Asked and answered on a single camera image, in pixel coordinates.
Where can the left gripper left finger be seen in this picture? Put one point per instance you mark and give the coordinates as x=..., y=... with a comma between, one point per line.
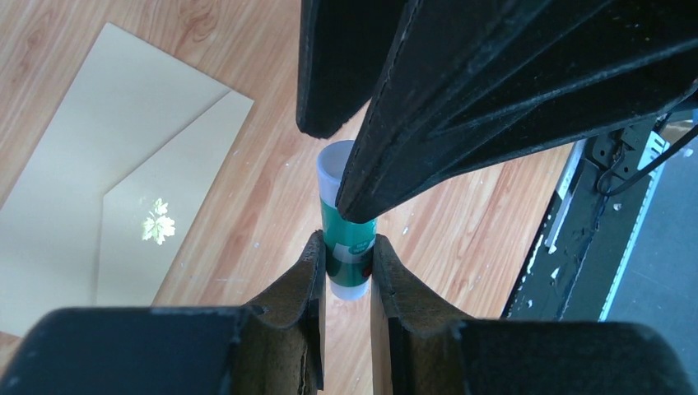
x=273, y=344

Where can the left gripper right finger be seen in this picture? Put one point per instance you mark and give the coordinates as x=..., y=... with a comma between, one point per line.
x=422, y=344

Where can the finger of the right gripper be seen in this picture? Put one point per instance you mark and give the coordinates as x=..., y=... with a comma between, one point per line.
x=469, y=84
x=342, y=49

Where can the green white glue stick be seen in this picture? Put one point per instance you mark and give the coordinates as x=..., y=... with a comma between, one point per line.
x=349, y=245

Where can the brown paper envelope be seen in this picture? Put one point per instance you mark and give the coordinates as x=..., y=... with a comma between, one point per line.
x=109, y=194

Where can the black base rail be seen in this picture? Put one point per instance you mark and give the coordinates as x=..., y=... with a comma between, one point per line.
x=577, y=257

